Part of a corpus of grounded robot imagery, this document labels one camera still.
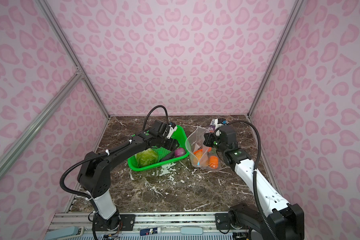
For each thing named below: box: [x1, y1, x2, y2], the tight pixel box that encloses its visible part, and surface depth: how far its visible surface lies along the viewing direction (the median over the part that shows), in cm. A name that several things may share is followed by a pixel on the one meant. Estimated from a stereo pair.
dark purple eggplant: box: [159, 151, 176, 162], surface depth 95 cm
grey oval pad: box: [180, 227, 203, 235], surface depth 72 cm
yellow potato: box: [195, 151, 203, 161], surface depth 88 cm
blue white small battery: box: [140, 227, 162, 236], surface depth 71 cm
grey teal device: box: [44, 226, 85, 240], surface depth 71 cm
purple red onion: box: [174, 147, 186, 158], surface depth 93 cm
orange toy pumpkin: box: [208, 155, 219, 169], surface depth 88 cm
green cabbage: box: [134, 148, 159, 168], surface depth 88 cm
